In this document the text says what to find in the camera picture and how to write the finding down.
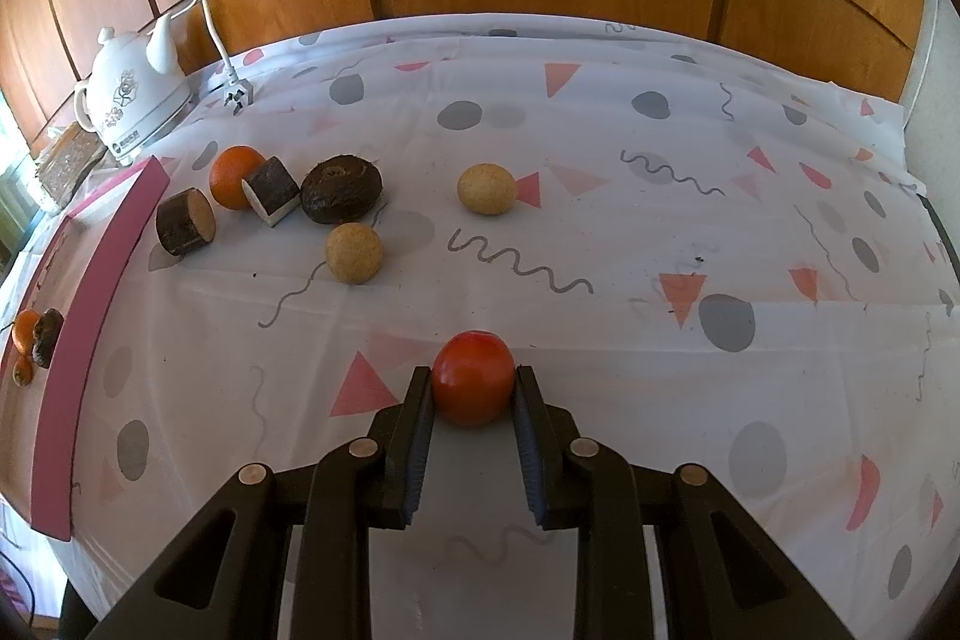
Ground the white power cord with plug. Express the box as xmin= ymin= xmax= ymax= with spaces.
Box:
xmin=161 ymin=0 xmax=257 ymax=116

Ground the red tomato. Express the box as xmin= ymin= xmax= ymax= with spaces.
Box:
xmin=431 ymin=330 xmax=517 ymax=429

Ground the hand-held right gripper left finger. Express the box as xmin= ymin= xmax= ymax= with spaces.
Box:
xmin=86 ymin=366 xmax=437 ymax=640

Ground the round tan fruit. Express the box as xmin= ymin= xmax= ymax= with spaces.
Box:
xmin=325 ymin=222 xmax=384 ymax=286
xmin=457 ymin=162 xmax=517 ymax=215

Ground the dark brown water chestnut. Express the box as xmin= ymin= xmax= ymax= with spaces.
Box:
xmin=31 ymin=308 xmax=65 ymax=369
xmin=300 ymin=155 xmax=386 ymax=226

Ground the dark sugarcane piece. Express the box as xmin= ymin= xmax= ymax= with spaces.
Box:
xmin=242 ymin=156 xmax=302 ymax=228
xmin=155 ymin=186 xmax=218 ymax=257

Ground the patterned white tablecloth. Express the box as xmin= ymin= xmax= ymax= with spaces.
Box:
xmin=0 ymin=14 xmax=960 ymax=640

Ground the white floral electric kettle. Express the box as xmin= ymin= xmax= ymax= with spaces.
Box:
xmin=73 ymin=15 xmax=194 ymax=165

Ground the orange mandarin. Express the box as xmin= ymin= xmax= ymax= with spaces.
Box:
xmin=11 ymin=308 xmax=42 ymax=357
xmin=209 ymin=145 xmax=267 ymax=211

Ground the pink-edged shallow box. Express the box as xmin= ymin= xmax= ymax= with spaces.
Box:
xmin=0 ymin=155 xmax=172 ymax=543

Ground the silver embossed tissue box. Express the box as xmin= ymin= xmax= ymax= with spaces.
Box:
xmin=34 ymin=122 xmax=106 ymax=214

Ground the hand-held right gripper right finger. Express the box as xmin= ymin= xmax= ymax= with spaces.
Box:
xmin=512 ymin=366 xmax=856 ymax=640

